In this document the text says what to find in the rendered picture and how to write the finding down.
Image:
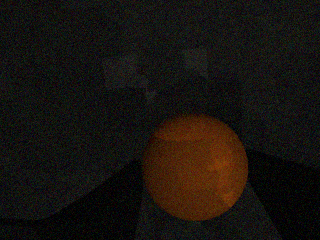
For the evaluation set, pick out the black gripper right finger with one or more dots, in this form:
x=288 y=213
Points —
x=289 y=192

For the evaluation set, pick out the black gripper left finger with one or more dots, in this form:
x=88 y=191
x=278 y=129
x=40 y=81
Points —
x=108 y=212

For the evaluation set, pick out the orange-brown ball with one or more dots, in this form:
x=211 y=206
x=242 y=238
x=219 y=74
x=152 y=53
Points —
x=194 y=167

